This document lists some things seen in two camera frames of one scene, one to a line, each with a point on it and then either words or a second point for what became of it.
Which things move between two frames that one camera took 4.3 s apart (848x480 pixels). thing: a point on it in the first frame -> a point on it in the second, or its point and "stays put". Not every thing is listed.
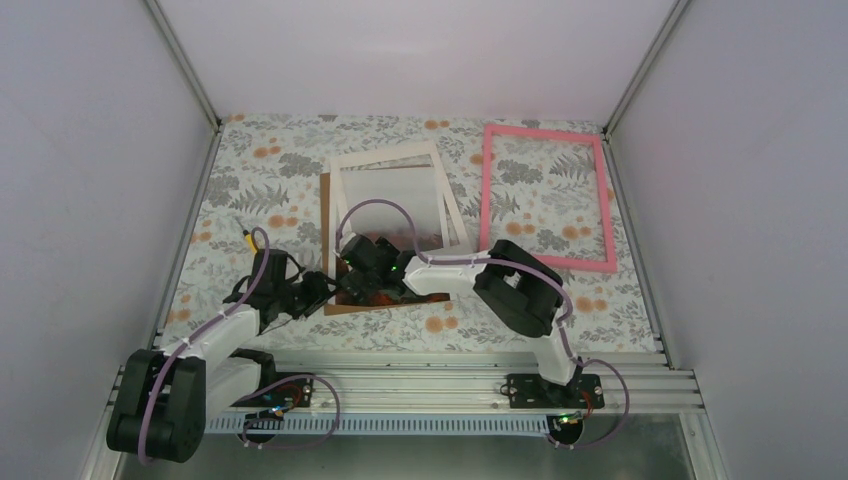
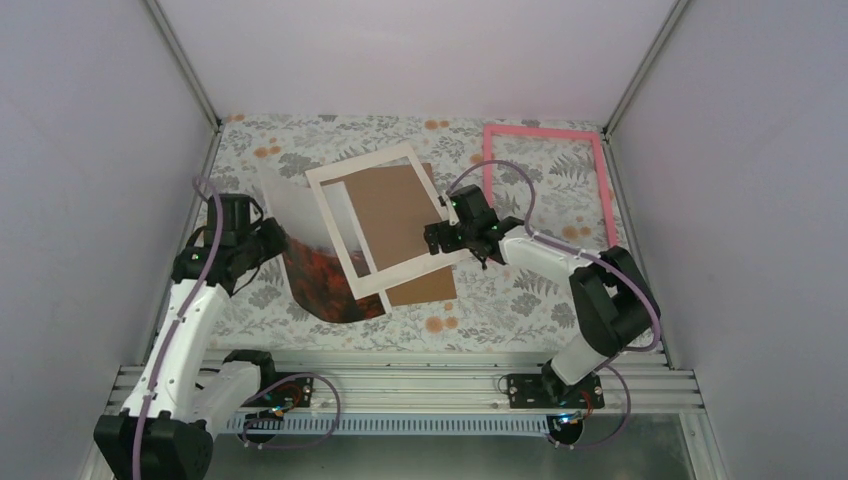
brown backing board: x=329 y=267 -> x=391 y=209
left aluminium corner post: x=195 y=83 stays put
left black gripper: x=318 y=294 -> x=277 y=244
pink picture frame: x=561 y=263 stays put
